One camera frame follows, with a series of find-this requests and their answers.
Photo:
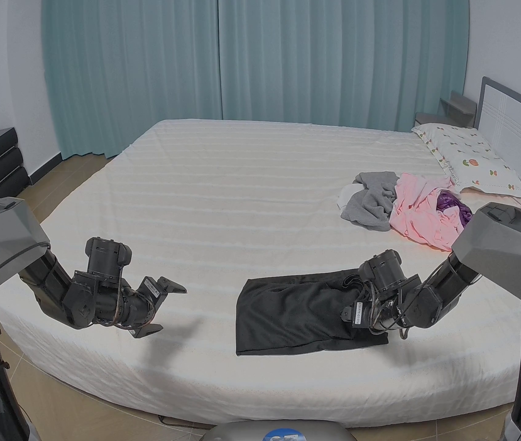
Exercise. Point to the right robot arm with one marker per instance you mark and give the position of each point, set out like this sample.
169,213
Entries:
504,255

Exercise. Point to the white garment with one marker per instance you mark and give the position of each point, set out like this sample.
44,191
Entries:
347,198

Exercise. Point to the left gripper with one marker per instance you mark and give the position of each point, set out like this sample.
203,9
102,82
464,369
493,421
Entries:
134,310

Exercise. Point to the grey knitted garment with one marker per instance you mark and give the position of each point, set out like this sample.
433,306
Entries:
373,202

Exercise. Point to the blue-green curtain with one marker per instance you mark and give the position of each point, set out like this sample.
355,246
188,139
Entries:
150,62

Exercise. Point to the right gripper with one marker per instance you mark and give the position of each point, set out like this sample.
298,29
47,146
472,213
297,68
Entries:
377,319

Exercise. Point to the grey bedside table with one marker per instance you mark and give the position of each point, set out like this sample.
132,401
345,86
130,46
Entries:
455,104

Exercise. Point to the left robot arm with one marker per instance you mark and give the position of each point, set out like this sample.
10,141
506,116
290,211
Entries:
8,255

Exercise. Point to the black T-shirt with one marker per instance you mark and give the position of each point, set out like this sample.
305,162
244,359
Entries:
288,313

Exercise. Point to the white printed pillow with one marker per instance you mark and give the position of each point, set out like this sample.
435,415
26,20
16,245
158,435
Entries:
471,159

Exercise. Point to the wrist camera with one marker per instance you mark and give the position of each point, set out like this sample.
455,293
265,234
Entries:
152,287
357,314

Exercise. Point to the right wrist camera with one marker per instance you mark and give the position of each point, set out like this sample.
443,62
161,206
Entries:
357,314

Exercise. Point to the purple garment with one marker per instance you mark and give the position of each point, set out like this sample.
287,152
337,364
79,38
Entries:
453,205

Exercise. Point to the bed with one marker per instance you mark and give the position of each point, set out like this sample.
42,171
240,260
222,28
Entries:
242,191

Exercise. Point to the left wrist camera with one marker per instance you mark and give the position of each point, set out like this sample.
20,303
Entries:
152,287

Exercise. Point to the pink garment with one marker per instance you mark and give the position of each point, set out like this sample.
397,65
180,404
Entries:
419,221

